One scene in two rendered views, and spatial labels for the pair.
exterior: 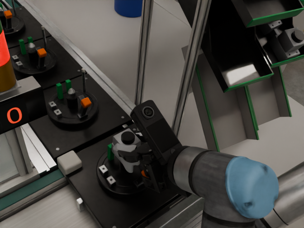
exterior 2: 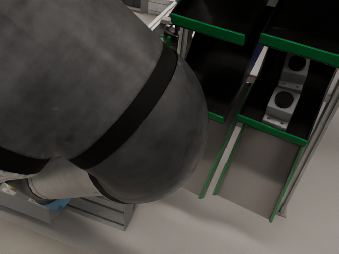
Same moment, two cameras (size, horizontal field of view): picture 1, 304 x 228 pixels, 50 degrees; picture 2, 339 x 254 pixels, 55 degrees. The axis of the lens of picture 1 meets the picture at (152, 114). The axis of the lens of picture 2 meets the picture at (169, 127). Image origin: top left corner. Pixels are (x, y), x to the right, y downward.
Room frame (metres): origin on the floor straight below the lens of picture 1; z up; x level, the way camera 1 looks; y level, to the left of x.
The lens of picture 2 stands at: (0.28, -0.62, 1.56)
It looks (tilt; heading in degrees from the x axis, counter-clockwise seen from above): 40 degrees down; 59
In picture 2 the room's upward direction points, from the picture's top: 7 degrees clockwise
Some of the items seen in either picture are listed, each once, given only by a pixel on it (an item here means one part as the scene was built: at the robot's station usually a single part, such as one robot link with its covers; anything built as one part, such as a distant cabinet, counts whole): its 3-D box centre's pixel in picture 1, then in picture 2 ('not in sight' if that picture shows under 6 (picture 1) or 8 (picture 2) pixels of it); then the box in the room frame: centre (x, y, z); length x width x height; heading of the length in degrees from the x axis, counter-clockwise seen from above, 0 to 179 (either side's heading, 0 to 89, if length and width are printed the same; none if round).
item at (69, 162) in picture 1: (69, 163); not in sight; (0.45, 0.18, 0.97); 0.05 x 0.05 x 0.04; 44
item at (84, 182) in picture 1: (125, 174); not in sight; (0.45, 0.04, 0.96); 0.24 x 0.24 x 0.02; 44
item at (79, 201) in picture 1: (80, 205); not in sight; (0.36, 0.13, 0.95); 0.01 x 0.01 x 0.04; 44
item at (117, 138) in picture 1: (125, 143); not in sight; (0.45, 0.05, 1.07); 0.08 x 0.04 x 0.07; 44
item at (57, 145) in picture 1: (72, 99); not in sight; (0.63, 0.22, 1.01); 0.24 x 0.24 x 0.13; 44
